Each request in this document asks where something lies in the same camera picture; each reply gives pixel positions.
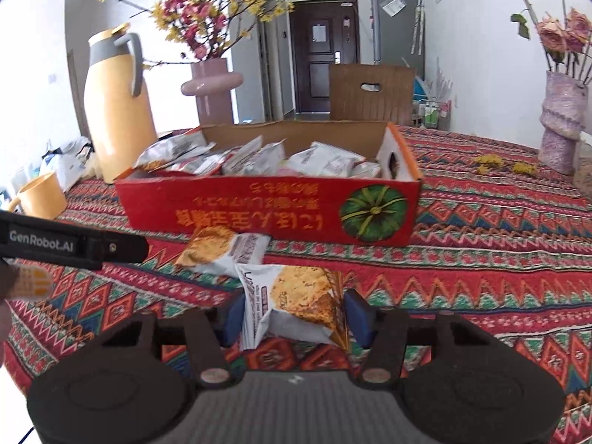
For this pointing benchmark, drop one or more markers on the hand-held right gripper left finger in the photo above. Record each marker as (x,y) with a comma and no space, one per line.
(233,321)

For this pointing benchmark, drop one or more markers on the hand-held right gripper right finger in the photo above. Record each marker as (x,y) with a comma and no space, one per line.
(360,319)

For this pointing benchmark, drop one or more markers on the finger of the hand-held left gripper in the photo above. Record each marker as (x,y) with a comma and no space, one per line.
(127,247)

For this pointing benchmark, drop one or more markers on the white cookie picture packet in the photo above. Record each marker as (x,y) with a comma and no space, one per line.
(296,300)
(217,249)

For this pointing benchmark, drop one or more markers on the red cardboard box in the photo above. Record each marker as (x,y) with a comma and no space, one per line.
(259,212)

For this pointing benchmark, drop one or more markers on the pile of assorted snacks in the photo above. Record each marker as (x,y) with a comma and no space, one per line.
(259,159)

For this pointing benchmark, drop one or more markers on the person's left hand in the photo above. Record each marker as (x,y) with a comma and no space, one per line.
(32,282)

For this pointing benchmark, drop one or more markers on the yellow mug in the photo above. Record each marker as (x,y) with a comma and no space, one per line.
(44,196)

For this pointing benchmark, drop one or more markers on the white plastic bag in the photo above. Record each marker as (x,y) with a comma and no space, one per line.
(64,166)

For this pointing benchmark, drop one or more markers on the yellow thermos jug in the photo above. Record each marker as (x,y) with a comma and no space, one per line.
(120,125)

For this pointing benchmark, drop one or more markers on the patterned red tablecloth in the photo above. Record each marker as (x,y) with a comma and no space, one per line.
(485,249)

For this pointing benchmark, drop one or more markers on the fallen yellow flower cluster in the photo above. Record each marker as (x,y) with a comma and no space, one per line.
(525,168)
(490,162)

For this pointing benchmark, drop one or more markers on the blue plastic object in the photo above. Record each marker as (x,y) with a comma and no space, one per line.
(421,90)

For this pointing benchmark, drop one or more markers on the red yellow blossom branches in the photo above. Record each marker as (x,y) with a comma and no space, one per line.
(199,14)

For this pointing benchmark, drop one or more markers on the white pampas grass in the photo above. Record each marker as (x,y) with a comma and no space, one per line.
(441,85)

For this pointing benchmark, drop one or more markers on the dark brown door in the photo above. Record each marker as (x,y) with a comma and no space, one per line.
(323,74)

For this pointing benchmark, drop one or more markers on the clear container with seeds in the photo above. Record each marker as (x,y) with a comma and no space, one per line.
(585,166)

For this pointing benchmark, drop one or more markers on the grey refrigerator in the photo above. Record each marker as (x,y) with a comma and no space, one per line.
(393,41)

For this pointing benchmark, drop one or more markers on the pink textured vase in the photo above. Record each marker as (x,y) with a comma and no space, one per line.
(562,125)

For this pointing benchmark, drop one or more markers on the white paper notice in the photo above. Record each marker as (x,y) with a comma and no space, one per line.
(321,31)

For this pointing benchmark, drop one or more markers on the hanging white umbrella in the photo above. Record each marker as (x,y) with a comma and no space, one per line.
(418,23)

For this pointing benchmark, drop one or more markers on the dried rose bouquet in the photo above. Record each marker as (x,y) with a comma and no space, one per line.
(555,32)

